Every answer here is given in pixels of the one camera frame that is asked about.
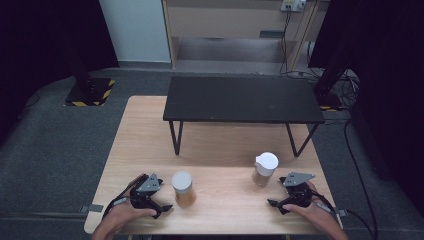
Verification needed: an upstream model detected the black power cable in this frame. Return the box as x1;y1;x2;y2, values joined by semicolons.
278;9;295;76

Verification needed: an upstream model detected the tangle of black cables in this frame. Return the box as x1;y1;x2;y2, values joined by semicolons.
333;69;362;109

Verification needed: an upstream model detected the white power strip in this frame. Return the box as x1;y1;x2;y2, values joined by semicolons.
280;0;307;13

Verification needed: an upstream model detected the brown spice jar spout lid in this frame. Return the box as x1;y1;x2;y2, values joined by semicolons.
251;151;280;187

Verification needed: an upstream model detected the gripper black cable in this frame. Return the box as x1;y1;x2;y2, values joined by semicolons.
310;190;344;223
102;173;148;219

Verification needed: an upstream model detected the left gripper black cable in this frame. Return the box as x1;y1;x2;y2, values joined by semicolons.
102;173;148;219

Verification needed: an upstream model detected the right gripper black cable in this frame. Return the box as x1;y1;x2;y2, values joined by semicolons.
310;190;344;223

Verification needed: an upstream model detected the orange spice jar lid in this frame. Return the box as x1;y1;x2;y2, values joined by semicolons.
171;170;198;209

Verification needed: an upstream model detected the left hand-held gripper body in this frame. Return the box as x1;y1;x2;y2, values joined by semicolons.
129;172;164;214

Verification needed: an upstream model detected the person's left hand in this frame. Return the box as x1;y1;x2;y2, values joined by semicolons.
99;173;158;235

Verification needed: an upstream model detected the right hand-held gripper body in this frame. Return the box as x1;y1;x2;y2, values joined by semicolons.
282;171;316;208

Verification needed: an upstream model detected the black metal shelf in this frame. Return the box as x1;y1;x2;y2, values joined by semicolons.
162;75;326;158

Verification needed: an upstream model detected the light wooden cabinet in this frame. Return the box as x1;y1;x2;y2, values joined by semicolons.
161;0;332;72

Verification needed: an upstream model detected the person's right hand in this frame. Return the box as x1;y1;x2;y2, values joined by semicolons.
282;181;339;232

